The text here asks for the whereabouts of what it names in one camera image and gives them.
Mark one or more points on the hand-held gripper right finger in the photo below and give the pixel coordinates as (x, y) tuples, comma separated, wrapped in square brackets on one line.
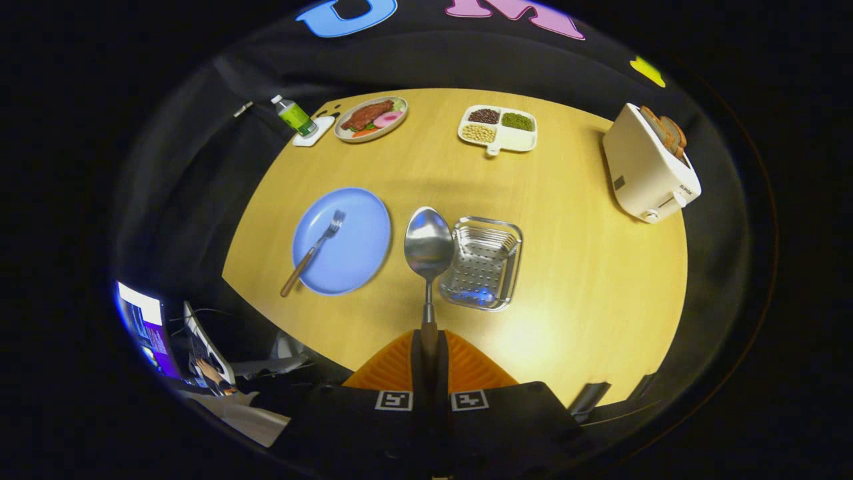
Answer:
[(506, 426)]

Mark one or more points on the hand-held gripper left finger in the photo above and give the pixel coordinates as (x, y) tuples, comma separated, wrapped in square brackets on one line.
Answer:
[(360, 433)]

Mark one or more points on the steel drainer basket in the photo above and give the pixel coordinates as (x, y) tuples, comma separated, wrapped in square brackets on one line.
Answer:
[(483, 266)]

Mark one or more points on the open laptop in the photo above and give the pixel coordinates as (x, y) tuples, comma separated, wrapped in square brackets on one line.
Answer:
[(213, 353)]

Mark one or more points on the blue plate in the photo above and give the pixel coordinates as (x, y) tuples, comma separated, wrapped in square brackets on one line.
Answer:
[(360, 253)]

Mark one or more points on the computer monitor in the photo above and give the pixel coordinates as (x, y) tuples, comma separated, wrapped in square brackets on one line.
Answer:
[(150, 333)]

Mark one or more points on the white divided dish of beans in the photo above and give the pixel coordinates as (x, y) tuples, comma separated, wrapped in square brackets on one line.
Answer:
[(516, 140)]

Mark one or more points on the white toaster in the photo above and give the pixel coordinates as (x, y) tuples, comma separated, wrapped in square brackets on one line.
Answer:
[(643, 173)]

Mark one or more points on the white square coaster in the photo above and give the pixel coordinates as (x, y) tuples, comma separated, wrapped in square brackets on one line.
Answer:
[(321, 132)]

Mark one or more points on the white plate of food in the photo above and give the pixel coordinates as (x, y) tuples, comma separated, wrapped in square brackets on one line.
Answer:
[(370, 116)]

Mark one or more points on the green plastic bottle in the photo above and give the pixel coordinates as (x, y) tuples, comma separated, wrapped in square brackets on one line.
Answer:
[(296, 118)]

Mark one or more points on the brown toast slice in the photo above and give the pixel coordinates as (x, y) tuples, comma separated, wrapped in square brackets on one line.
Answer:
[(677, 138), (656, 126)]

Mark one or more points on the silver clip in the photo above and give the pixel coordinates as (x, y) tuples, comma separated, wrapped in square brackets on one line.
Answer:
[(243, 109)]

